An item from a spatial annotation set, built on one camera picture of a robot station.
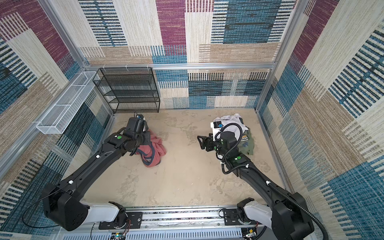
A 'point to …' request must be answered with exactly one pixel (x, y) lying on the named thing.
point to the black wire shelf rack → (129, 90)
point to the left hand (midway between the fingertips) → (146, 133)
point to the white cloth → (235, 118)
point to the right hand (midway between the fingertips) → (204, 137)
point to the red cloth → (151, 152)
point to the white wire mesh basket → (53, 122)
